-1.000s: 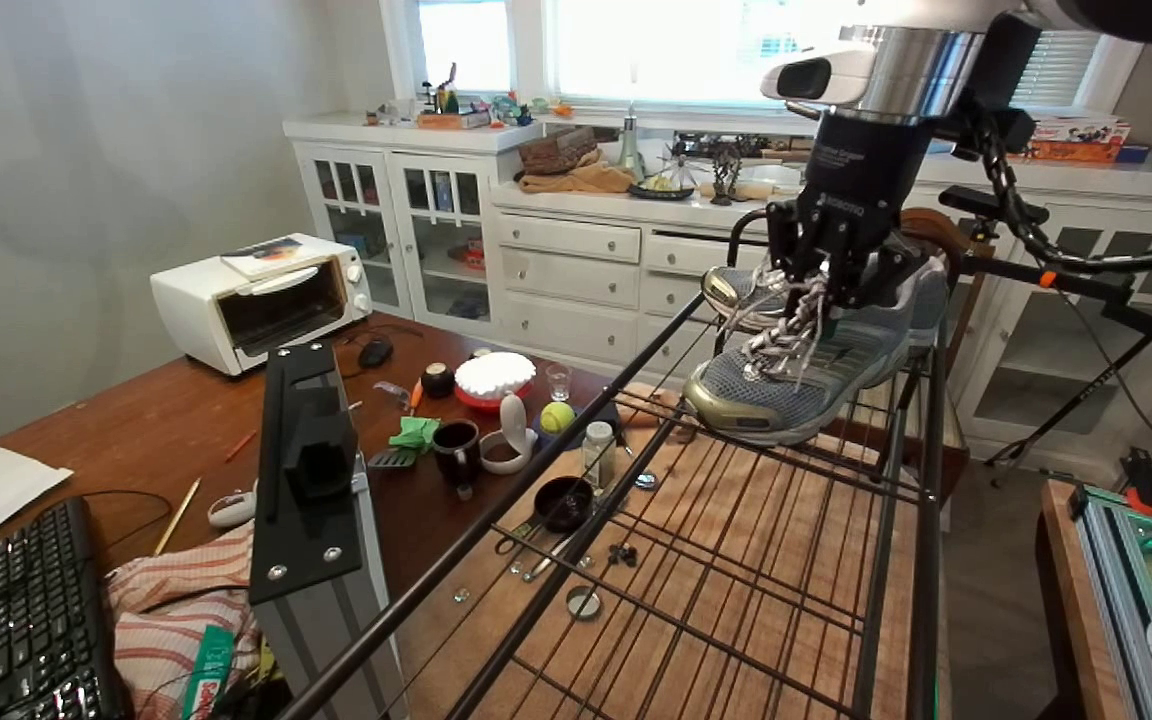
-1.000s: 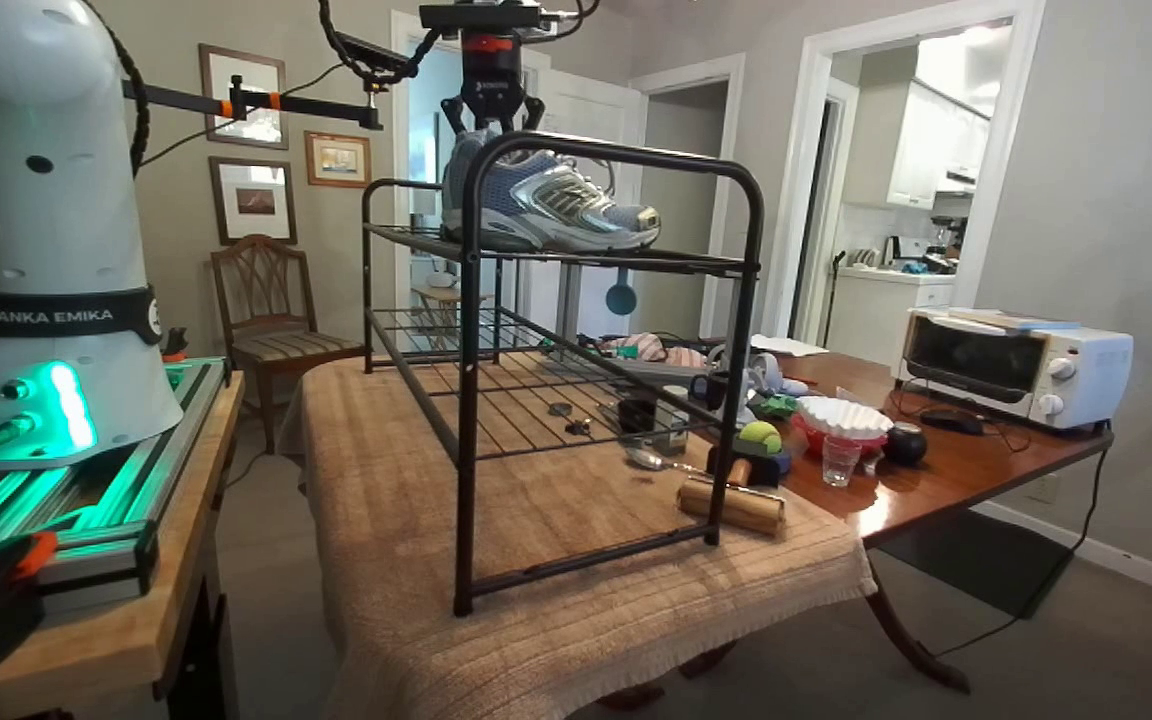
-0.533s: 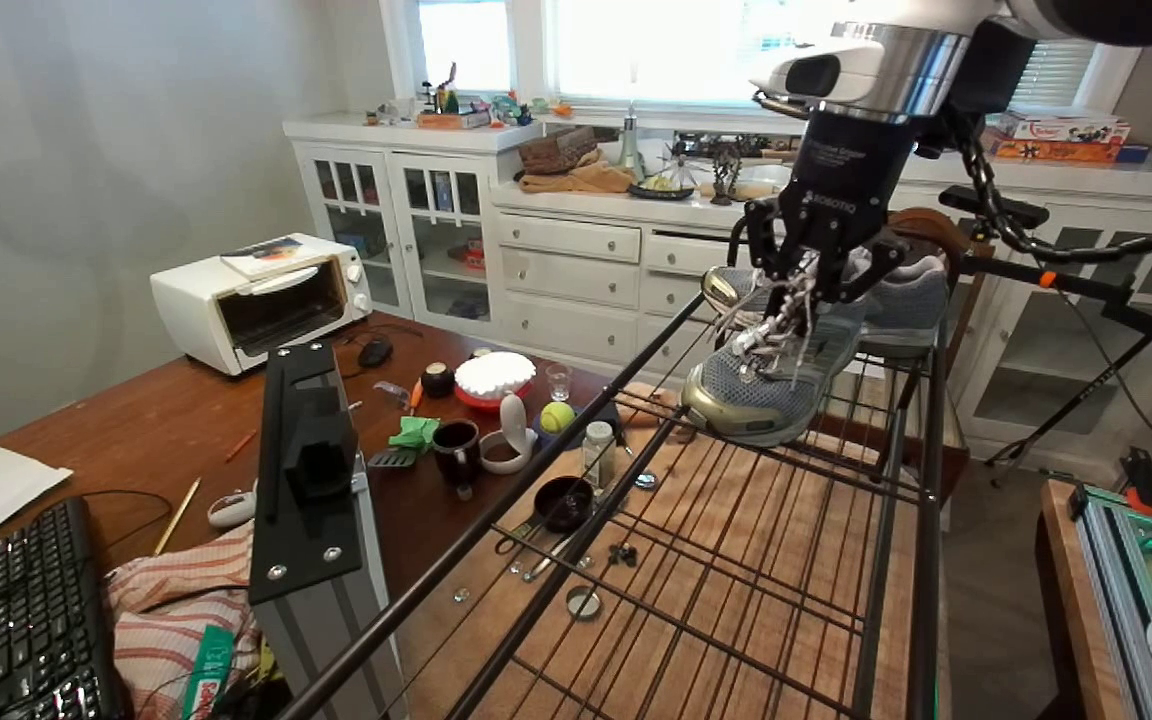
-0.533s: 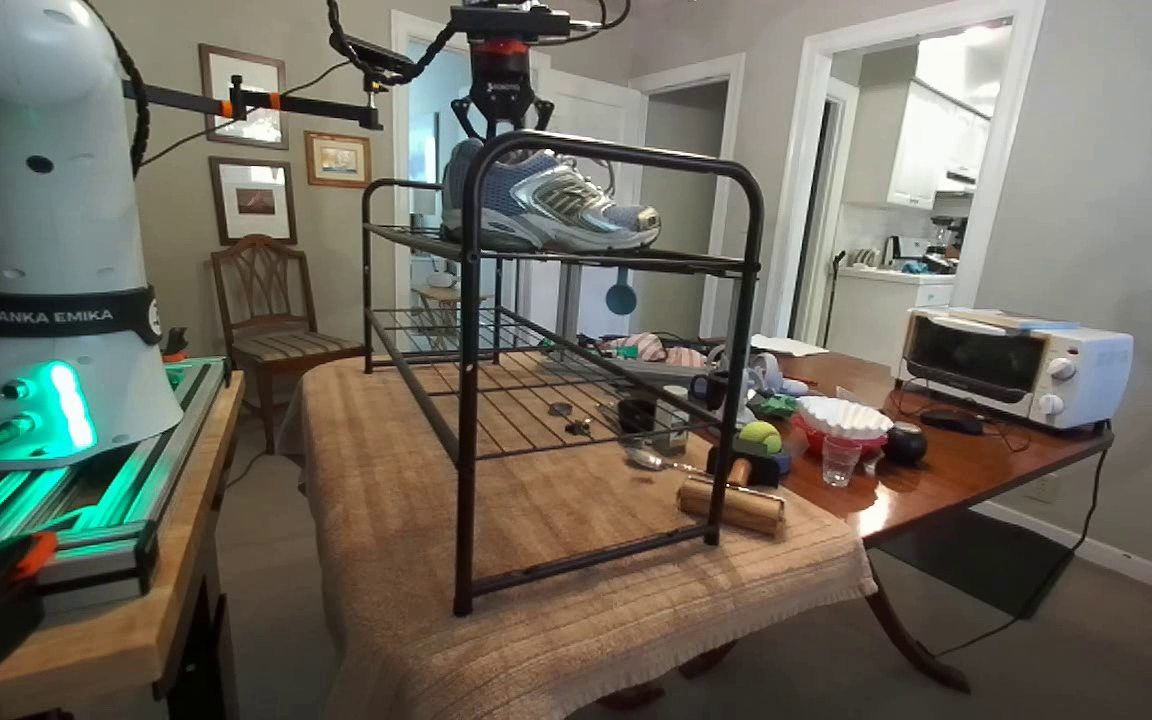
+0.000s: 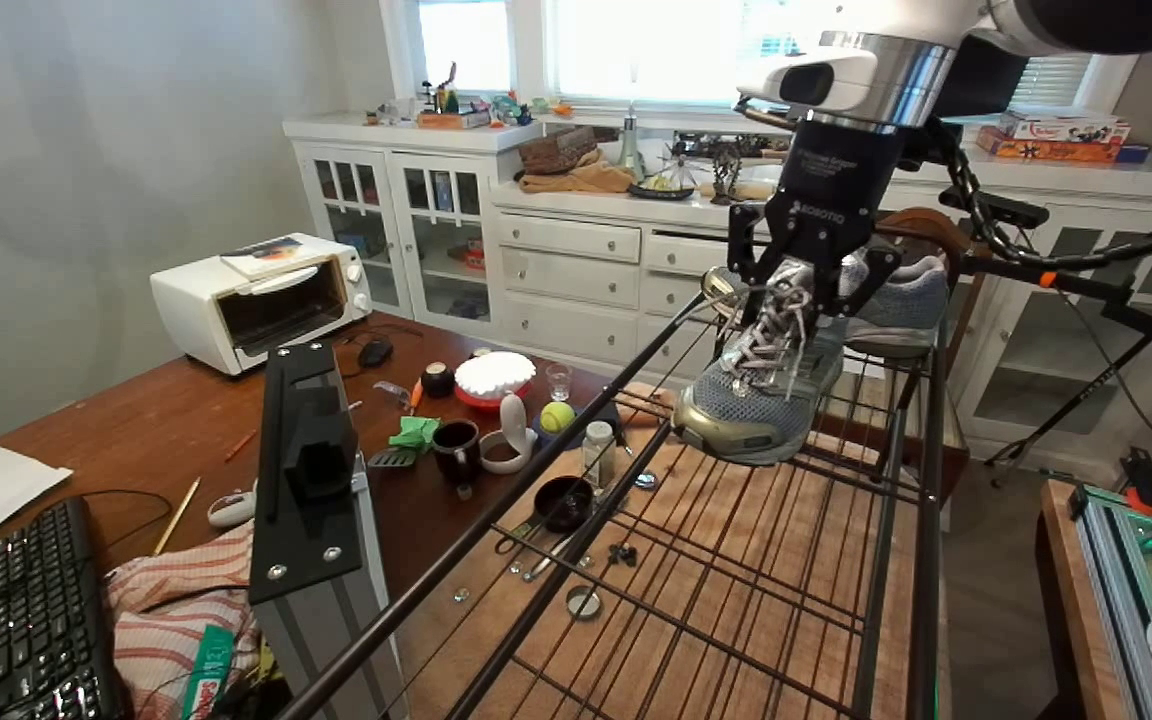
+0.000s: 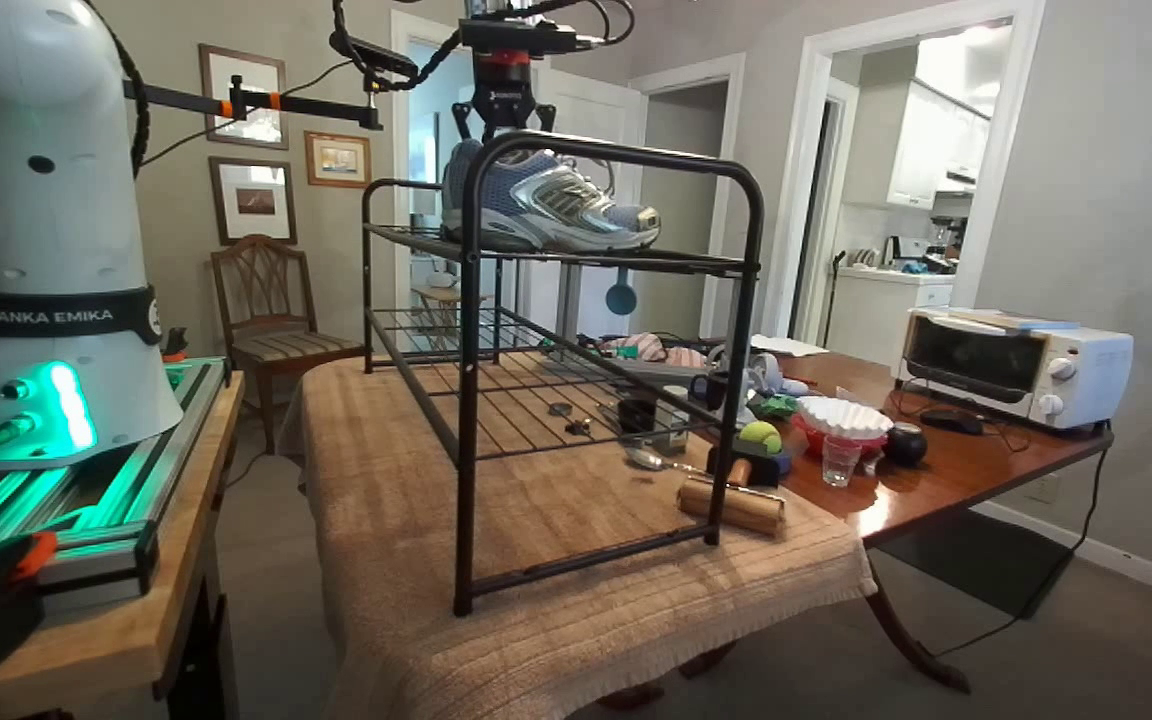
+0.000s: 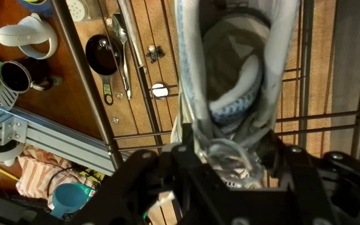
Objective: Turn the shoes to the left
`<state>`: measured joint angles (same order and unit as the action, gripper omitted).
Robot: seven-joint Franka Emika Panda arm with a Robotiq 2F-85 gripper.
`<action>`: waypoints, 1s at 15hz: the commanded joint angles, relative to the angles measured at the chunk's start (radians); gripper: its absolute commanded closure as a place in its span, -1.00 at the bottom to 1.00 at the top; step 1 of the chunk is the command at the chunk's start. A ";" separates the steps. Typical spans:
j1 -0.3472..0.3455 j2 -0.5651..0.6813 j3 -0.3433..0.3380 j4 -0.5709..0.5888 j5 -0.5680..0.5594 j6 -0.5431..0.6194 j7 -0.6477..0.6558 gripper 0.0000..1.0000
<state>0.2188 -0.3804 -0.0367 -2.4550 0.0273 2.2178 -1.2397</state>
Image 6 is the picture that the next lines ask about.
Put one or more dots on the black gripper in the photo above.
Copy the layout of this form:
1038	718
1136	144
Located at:
505	97

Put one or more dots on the blue white sneaker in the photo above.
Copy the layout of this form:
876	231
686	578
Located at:
560	207
459	164

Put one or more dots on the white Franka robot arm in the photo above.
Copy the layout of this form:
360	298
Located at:
41	201

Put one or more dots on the small framed picture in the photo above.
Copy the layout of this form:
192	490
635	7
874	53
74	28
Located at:
336	158

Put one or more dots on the black boom with orange clamps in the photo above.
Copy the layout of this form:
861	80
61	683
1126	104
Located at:
296	104

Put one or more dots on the blue hanging ladle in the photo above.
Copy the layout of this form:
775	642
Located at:
621	298

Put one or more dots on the dark framed picture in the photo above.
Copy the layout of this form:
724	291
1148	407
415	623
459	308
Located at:
254	201

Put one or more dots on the large framed picture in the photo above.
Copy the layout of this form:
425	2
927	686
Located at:
247	88

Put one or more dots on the colourful plush toy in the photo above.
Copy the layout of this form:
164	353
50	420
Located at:
649	351

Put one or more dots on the black metal shoe rack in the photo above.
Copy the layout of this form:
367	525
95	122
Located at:
471	400

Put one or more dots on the wooden chair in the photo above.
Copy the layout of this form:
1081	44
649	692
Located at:
264	322

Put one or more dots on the black cup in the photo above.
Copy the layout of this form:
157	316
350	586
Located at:
639	413

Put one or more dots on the silver small object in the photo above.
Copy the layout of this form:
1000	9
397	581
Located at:
645	463

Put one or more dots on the dark green bowl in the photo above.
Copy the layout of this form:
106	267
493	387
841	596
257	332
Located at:
775	407

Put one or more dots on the green tennis ball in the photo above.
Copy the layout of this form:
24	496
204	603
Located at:
761	436

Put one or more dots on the tan woven tablecloth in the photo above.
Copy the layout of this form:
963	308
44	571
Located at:
390	535

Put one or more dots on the white kitchen counter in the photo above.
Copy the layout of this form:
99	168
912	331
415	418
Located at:
880	314

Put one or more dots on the black blue block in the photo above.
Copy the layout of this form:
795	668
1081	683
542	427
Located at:
766	465

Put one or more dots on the white kitchen cabinet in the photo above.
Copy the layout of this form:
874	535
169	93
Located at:
936	144

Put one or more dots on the wooden roller block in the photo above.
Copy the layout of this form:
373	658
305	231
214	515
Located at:
733	508

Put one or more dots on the white bowl with red rim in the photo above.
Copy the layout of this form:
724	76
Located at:
841	420

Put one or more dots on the clear plastic cup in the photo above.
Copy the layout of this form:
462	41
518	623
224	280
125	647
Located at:
841	463

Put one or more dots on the black round object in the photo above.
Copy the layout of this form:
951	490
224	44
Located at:
906	447

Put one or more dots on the black remote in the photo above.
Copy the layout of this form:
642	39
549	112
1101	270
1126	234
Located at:
953	418

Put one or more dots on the white toaster oven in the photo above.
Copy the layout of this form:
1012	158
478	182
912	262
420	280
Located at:
1017	361

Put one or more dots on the dark wooden dining table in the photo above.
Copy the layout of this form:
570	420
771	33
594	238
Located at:
963	463

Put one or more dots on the wooden workbench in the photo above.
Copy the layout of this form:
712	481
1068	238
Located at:
123	624

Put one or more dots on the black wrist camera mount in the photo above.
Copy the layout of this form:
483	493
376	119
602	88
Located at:
529	39

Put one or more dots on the black camera on boom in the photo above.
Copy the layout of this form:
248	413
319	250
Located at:
376	56

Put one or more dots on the green lit aluminium base frame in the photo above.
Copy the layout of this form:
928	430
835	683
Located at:
99	493

